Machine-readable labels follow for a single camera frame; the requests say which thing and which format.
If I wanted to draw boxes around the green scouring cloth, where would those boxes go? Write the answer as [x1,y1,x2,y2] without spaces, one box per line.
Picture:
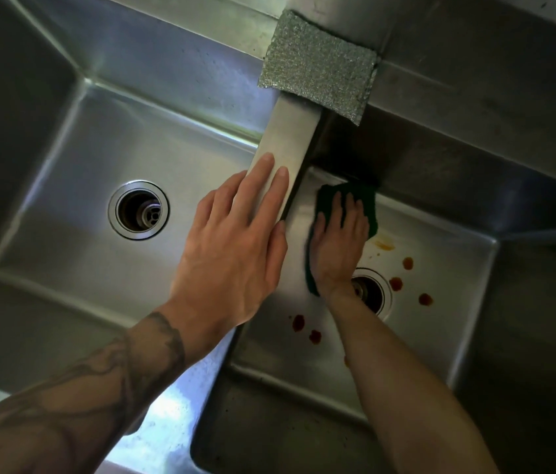
[305,181,379,298]

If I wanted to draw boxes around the person's right hand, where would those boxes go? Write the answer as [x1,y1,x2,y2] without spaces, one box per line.
[309,192,371,300]

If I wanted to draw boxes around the person's right forearm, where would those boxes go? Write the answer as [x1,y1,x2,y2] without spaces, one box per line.
[325,286,501,474]

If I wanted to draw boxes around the silver scouring sponge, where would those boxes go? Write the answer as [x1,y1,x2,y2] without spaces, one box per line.
[257,8,380,126]

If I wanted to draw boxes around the stainless steel sink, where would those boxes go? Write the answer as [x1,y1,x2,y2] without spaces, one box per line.
[0,0,308,474]
[191,0,556,474]

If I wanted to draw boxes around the person's left hand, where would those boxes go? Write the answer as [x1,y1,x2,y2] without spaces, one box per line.
[168,152,290,337]

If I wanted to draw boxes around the basin drain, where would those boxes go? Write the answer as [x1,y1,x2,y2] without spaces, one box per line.
[350,267,393,321]
[108,180,170,241]

